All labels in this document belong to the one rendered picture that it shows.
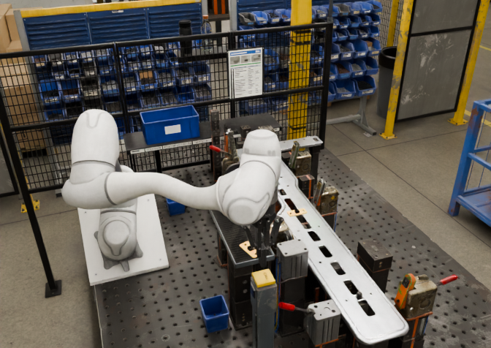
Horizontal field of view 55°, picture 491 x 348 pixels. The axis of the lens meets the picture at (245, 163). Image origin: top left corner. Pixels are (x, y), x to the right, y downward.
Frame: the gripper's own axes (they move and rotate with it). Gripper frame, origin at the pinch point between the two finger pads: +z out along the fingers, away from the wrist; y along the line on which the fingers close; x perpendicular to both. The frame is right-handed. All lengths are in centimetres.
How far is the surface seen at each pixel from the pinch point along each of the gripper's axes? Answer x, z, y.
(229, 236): 23.2, 8.8, -4.4
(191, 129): 131, 16, 5
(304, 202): 56, 25, 40
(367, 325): -15.3, 25.0, 29.9
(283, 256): 13.0, 14.6, 12.4
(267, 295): -3.3, 13.7, 0.3
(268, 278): -1.0, 8.8, 1.6
